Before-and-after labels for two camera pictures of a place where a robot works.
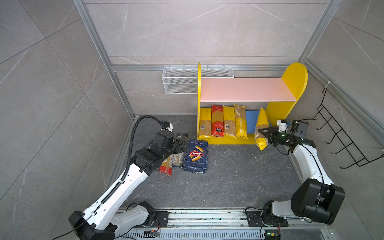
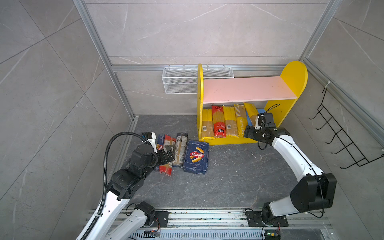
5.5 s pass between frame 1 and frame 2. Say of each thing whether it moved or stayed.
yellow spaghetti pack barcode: stayed
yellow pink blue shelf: stayed
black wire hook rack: stayed
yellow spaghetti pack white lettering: stayed
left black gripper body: moved
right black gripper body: moved
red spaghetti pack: stayed
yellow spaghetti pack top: stayed
